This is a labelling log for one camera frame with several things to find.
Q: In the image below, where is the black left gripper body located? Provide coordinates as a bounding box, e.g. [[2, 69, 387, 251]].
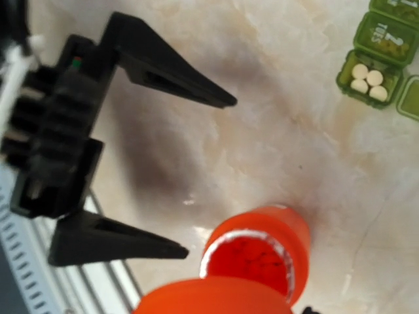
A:
[[1, 35, 117, 218]]

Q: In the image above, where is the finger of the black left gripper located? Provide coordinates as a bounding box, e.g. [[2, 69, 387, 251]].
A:
[[100, 12, 237, 109], [48, 211, 189, 267]]

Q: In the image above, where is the red cylindrical can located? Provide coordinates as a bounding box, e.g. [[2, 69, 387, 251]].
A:
[[199, 205, 311, 305]]

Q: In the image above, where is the green pill organizer box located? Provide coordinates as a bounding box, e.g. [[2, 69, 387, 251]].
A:
[[336, 1, 418, 120]]

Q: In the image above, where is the front aluminium rail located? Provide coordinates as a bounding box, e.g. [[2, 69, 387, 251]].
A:
[[1, 166, 143, 313]]

